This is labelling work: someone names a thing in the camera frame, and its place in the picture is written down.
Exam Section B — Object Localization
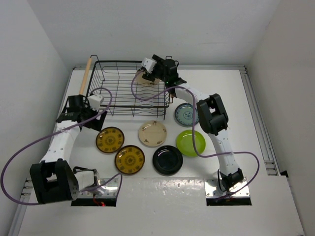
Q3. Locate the blue floral celadon plate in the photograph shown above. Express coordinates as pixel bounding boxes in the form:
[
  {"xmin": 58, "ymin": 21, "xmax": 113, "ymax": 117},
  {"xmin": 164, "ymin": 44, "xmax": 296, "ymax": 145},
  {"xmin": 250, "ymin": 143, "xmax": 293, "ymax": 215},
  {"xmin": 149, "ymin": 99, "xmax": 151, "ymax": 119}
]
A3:
[{"xmin": 174, "ymin": 103, "xmax": 193, "ymax": 127}]

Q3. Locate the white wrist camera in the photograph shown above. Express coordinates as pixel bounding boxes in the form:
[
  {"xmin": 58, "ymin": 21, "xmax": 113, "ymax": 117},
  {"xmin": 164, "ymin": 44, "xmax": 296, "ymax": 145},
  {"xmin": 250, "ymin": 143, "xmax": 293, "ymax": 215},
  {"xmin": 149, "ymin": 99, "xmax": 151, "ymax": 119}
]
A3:
[
  {"xmin": 141, "ymin": 58, "xmax": 157, "ymax": 73},
  {"xmin": 88, "ymin": 94, "xmax": 104, "ymax": 111}
]

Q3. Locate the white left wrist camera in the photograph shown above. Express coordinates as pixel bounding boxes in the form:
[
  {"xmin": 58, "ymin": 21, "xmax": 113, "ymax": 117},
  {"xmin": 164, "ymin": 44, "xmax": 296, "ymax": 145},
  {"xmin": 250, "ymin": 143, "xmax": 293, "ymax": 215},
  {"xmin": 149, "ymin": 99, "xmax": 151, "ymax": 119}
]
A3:
[{"xmin": 88, "ymin": 94, "xmax": 104, "ymax": 111}]

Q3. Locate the black glossy plate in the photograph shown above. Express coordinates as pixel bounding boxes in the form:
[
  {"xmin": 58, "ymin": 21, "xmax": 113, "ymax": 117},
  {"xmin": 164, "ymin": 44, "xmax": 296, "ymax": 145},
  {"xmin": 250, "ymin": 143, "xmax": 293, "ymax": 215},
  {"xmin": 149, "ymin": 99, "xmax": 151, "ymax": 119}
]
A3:
[{"xmin": 152, "ymin": 145, "xmax": 183, "ymax": 176}]

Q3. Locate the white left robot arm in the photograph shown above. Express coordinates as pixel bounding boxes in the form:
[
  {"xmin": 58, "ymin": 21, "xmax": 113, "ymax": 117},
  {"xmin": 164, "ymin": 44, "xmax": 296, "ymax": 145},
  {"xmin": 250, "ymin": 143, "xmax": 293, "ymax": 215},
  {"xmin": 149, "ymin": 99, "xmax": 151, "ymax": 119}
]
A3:
[{"xmin": 30, "ymin": 94, "xmax": 107, "ymax": 205}]

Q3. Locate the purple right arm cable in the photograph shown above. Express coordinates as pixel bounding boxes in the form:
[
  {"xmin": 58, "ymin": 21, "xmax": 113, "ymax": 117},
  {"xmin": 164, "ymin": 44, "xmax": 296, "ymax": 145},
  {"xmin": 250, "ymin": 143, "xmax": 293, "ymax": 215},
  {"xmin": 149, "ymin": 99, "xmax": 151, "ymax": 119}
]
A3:
[{"xmin": 131, "ymin": 67, "xmax": 260, "ymax": 199}]

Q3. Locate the brown yellow patterned plate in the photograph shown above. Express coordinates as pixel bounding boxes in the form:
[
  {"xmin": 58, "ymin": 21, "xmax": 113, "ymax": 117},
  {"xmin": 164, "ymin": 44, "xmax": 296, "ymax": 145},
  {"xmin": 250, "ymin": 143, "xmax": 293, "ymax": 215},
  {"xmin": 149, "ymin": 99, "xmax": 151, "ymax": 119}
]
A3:
[
  {"xmin": 95, "ymin": 127, "xmax": 125, "ymax": 154},
  {"xmin": 114, "ymin": 145, "xmax": 145, "ymax": 175}
]

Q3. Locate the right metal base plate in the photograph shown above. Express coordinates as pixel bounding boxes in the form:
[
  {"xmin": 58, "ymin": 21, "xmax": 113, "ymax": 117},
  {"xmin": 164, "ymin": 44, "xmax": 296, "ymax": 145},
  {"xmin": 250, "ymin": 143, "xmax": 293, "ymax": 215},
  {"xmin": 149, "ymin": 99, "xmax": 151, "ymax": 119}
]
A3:
[{"xmin": 204, "ymin": 177, "xmax": 251, "ymax": 198}]

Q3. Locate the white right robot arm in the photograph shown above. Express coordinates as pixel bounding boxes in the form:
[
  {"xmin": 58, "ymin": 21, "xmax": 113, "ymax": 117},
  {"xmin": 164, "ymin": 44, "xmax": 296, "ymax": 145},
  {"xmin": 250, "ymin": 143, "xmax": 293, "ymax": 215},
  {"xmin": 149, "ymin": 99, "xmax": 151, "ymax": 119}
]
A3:
[{"xmin": 141, "ymin": 55, "xmax": 244, "ymax": 192}]

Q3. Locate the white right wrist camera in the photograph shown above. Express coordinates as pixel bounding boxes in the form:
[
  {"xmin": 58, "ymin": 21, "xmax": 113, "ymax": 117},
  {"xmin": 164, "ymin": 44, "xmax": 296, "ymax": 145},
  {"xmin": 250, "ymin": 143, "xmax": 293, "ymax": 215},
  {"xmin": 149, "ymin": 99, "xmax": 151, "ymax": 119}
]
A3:
[{"xmin": 141, "ymin": 58, "xmax": 157, "ymax": 73}]

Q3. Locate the black wire dish rack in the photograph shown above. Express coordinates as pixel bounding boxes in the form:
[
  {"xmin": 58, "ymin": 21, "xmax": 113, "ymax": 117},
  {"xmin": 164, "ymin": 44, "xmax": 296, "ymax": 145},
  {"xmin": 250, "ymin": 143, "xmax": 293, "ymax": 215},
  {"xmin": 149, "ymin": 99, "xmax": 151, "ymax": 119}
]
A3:
[{"xmin": 86, "ymin": 56, "xmax": 173, "ymax": 120}]

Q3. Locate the lime green plate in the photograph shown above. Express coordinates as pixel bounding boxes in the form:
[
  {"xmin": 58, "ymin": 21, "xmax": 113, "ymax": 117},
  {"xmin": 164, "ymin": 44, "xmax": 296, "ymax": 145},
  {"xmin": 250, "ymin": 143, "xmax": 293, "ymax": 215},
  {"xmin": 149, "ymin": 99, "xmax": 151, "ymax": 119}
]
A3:
[{"xmin": 176, "ymin": 130, "xmax": 206, "ymax": 157}]

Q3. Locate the metal base plate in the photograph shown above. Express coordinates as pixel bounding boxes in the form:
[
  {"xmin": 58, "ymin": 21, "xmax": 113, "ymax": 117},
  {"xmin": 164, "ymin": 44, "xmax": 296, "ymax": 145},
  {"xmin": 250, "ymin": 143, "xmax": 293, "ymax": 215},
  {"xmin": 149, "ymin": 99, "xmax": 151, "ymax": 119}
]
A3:
[
  {"xmin": 78, "ymin": 177, "xmax": 120, "ymax": 199},
  {"xmin": 204, "ymin": 177, "xmax": 251, "ymax": 198}
]

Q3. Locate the beige plate on table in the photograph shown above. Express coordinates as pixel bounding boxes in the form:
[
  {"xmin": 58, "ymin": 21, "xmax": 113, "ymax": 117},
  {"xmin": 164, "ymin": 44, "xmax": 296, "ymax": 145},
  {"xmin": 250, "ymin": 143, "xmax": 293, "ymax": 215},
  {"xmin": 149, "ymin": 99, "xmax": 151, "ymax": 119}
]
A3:
[{"xmin": 138, "ymin": 121, "xmax": 167, "ymax": 147}]

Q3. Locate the left wooden rack handle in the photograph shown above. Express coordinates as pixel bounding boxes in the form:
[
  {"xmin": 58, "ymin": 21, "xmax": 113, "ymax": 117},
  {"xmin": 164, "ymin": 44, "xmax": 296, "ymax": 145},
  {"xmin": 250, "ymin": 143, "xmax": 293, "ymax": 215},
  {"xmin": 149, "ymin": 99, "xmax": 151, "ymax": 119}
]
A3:
[{"xmin": 79, "ymin": 57, "xmax": 92, "ymax": 95}]

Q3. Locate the beige plate with dark motifs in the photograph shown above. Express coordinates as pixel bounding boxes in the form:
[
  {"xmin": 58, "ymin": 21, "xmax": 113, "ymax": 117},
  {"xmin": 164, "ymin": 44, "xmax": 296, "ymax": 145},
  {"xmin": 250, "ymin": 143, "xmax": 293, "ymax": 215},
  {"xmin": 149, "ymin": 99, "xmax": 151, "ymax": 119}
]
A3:
[{"xmin": 135, "ymin": 72, "xmax": 160, "ymax": 86}]

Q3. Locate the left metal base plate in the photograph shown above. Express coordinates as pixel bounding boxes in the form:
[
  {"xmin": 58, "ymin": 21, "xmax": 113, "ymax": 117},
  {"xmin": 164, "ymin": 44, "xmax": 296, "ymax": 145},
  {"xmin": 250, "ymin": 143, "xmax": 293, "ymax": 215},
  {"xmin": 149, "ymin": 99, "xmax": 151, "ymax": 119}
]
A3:
[{"xmin": 78, "ymin": 177, "xmax": 120, "ymax": 199}]

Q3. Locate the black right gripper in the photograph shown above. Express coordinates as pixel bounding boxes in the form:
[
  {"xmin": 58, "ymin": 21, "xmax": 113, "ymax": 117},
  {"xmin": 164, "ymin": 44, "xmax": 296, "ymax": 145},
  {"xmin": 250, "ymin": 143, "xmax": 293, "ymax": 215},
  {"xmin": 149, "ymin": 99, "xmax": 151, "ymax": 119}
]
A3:
[{"xmin": 143, "ymin": 55, "xmax": 169, "ymax": 83}]

